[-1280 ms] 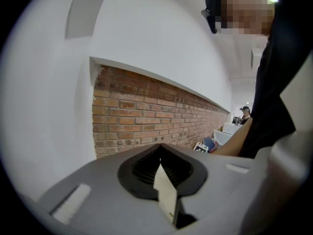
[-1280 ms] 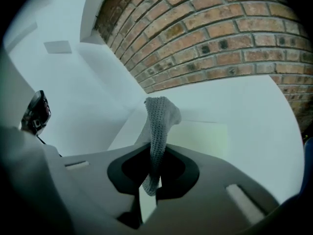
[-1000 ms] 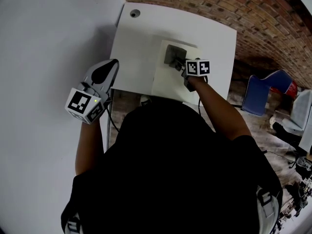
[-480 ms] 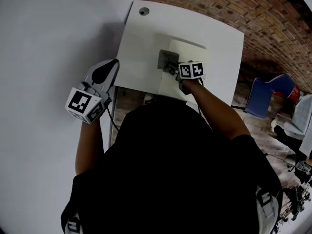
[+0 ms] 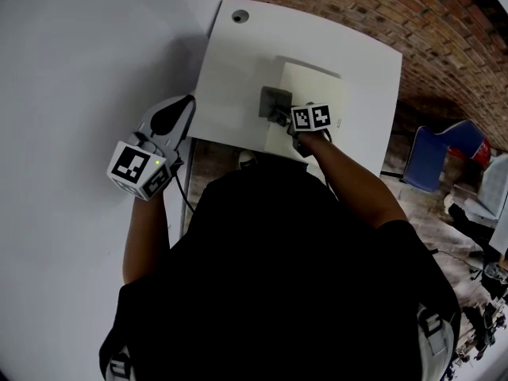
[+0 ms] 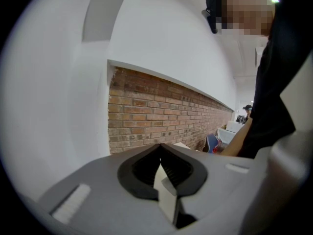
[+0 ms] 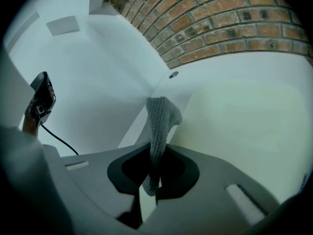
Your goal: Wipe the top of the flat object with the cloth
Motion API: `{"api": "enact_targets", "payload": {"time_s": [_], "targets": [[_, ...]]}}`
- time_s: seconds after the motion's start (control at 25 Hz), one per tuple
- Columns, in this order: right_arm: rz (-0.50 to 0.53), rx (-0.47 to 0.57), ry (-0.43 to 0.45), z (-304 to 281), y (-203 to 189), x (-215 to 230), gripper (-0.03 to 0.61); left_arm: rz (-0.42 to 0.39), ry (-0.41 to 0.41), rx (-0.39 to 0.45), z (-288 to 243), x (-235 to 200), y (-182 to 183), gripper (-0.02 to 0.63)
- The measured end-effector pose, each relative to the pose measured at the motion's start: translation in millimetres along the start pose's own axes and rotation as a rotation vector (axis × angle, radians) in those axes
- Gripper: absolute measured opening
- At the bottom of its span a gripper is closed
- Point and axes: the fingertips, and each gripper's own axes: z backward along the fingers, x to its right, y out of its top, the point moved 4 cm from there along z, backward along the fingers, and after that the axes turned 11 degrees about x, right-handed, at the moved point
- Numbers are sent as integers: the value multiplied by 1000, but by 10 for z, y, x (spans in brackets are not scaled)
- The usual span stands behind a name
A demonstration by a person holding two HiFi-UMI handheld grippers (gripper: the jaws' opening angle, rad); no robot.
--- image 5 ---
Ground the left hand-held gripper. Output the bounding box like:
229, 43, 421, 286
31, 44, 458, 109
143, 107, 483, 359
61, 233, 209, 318
106, 94, 198, 203

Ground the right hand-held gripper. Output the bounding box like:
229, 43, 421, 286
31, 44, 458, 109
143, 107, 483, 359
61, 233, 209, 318
269, 102, 333, 159

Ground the grey cloth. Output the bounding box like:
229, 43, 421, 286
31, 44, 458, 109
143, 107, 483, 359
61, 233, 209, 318
259, 87, 294, 124

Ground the cream square board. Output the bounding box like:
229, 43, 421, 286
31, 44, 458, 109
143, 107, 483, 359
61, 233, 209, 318
264, 62, 345, 163

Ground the person's left forearm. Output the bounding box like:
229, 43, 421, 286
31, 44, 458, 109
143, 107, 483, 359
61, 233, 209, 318
121, 194, 172, 286

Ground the person's right forearm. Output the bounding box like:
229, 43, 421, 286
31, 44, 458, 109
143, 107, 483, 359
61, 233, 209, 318
299, 131, 410, 230

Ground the person's white shoe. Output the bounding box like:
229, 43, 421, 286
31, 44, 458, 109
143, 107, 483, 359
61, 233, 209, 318
237, 149, 257, 171

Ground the white table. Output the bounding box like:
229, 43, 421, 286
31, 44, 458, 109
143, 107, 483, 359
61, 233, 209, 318
186, 0, 404, 179

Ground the blue chair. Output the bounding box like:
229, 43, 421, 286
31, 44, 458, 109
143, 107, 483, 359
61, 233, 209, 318
402, 118, 487, 194

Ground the person's black shirt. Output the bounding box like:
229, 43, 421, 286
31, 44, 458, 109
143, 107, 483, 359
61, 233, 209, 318
98, 167, 462, 381

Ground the red box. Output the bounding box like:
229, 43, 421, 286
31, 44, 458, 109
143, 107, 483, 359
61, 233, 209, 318
448, 140, 492, 163

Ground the black bag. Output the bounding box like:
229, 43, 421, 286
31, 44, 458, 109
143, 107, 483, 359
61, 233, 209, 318
444, 193, 502, 250

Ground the light grey chair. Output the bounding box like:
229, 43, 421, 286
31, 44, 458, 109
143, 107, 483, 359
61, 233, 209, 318
477, 158, 508, 218

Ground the black equipment pile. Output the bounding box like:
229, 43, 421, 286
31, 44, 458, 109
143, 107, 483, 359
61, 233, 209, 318
456, 264, 508, 367

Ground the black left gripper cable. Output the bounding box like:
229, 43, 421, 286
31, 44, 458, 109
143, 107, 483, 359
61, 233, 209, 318
174, 170, 196, 214

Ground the grey shoulder strap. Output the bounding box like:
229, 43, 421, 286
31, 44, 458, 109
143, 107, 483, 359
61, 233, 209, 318
104, 349, 137, 381
418, 305, 458, 369

